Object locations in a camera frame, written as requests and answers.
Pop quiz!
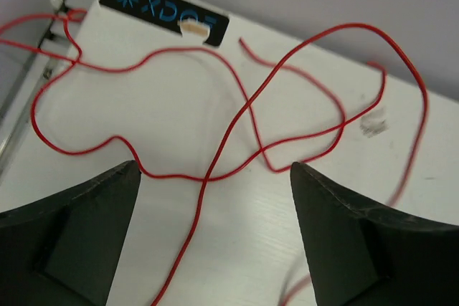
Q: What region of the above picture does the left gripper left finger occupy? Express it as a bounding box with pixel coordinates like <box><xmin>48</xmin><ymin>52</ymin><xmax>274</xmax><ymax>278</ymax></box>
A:
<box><xmin>1</xmin><ymin>161</ymin><xmax>141</xmax><ymax>305</ymax></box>

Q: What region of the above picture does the left blue logo sticker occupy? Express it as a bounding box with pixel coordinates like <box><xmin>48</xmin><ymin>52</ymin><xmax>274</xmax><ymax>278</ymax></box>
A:
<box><xmin>99</xmin><ymin>0</ymin><xmax>230</xmax><ymax>47</ymax></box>

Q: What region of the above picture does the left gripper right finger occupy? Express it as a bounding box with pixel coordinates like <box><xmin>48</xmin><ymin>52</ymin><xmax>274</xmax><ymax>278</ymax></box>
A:
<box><xmin>290</xmin><ymin>162</ymin><xmax>458</xmax><ymax>305</ymax></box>

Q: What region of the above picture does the aluminium rail frame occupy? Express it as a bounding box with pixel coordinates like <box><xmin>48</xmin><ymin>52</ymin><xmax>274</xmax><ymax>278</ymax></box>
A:
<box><xmin>0</xmin><ymin>0</ymin><xmax>102</xmax><ymax>178</ymax></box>

